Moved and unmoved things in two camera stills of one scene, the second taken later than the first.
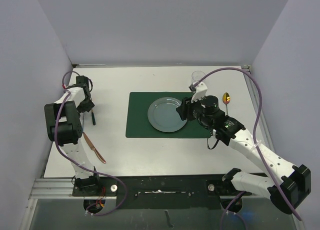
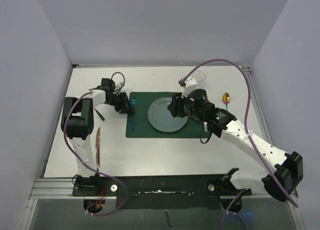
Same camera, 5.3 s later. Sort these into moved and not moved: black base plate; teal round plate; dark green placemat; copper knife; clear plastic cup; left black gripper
Moved: left black gripper; copper knife
Not moved: clear plastic cup; black base plate; teal round plate; dark green placemat
